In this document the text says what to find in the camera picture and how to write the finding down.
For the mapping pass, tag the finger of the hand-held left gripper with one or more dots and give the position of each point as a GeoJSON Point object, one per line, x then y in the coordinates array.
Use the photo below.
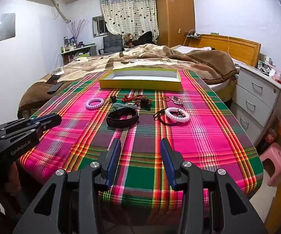
{"type": "Point", "coordinates": [45, 118]}
{"type": "Point", "coordinates": [33, 132]}

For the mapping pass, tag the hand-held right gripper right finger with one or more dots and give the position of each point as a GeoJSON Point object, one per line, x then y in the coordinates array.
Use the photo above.
{"type": "Point", "coordinates": [166, 158]}

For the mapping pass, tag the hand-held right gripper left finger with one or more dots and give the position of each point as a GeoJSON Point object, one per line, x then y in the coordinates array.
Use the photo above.
{"type": "Point", "coordinates": [113, 157]}

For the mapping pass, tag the black wrist band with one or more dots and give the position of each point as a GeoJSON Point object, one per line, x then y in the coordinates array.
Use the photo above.
{"type": "Point", "coordinates": [121, 123]}

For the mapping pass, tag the black hair elastic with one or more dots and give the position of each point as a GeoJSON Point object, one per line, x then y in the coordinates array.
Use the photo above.
{"type": "Point", "coordinates": [158, 114]}

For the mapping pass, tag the thin grey hair elastic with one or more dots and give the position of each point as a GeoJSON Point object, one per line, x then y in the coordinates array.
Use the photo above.
{"type": "Point", "coordinates": [124, 105]}

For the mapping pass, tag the yellow shallow box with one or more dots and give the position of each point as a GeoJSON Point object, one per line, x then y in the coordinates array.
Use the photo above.
{"type": "Point", "coordinates": [140, 84]}

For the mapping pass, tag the person's left forearm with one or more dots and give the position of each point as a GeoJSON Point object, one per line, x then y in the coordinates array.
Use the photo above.
{"type": "Point", "coordinates": [11, 182]}

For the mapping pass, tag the pink green plaid tablecloth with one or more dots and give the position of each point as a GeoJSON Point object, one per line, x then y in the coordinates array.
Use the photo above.
{"type": "Point", "coordinates": [140, 151]}

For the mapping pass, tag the black phone red mark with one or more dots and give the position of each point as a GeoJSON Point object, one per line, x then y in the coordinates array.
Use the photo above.
{"type": "Point", "coordinates": [53, 79]}

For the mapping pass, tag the small white box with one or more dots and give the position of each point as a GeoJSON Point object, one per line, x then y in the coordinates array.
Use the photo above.
{"type": "Point", "coordinates": [57, 71]}

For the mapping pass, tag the group of bottles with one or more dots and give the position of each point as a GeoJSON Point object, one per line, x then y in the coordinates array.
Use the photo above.
{"type": "Point", "coordinates": [68, 45]}

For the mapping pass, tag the white desk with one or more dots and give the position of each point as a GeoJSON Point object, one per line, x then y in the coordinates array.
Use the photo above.
{"type": "Point", "coordinates": [82, 48]}

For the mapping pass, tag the dried branch bouquet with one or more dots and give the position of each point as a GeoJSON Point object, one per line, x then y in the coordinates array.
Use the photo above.
{"type": "Point", "coordinates": [77, 29]}

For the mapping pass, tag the grey chair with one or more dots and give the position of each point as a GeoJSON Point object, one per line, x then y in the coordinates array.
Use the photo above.
{"type": "Point", "coordinates": [112, 42]}

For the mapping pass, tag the brown printed blanket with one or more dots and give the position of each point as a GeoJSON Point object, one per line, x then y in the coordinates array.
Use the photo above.
{"type": "Point", "coordinates": [135, 58]}

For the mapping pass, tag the window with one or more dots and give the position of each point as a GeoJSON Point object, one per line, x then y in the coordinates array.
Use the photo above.
{"type": "Point", "coordinates": [97, 26]}

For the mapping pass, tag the cola bottle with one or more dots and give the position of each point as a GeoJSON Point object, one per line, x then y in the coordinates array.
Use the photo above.
{"type": "Point", "coordinates": [270, 137]}

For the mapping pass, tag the air conditioner pipe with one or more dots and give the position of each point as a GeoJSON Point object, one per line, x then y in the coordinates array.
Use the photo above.
{"type": "Point", "coordinates": [59, 11]}

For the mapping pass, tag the grey nightstand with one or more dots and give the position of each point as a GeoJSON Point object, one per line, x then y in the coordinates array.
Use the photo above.
{"type": "Point", "coordinates": [255, 95]}

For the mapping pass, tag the pink plastic stool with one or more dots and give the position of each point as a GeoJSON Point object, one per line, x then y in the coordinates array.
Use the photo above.
{"type": "Point", "coordinates": [275, 160]}

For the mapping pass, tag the white pillow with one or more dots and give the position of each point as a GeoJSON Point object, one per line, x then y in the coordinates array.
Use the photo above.
{"type": "Point", "coordinates": [194, 49]}

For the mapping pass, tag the brown teddy bear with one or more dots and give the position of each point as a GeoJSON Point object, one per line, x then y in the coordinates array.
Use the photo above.
{"type": "Point", "coordinates": [128, 40]}

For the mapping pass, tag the black jacket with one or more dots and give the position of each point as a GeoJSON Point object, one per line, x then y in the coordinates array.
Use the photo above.
{"type": "Point", "coordinates": [146, 39]}

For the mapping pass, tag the wooden bed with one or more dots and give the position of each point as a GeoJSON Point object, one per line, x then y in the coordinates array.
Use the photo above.
{"type": "Point", "coordinates": [238, 47]}

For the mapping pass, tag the green book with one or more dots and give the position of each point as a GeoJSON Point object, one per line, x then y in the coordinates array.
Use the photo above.
{"type": "Point", "coordinates": [214, 34]}

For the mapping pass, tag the heart print curtain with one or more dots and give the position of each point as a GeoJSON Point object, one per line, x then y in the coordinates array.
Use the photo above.
{"type": "Point", "coordinates": [128, 12]}

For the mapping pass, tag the nightstand clutter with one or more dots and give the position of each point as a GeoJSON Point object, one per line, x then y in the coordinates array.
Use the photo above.
{"type": "Point", "coordinates": [274, 72]}

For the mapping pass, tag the wooden wardrobe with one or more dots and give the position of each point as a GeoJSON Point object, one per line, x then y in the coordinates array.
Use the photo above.
{"type": "Point", "coordinates": [174, 14]}

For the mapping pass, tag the silver wall poster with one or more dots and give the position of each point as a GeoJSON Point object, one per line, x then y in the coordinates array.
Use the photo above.
{"type": "Point", "coordinates": [5, 26]}

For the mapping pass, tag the wall shelf with chargers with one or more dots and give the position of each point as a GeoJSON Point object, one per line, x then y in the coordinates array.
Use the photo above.
{"type": "Point", "coordinates": [192, 35]}

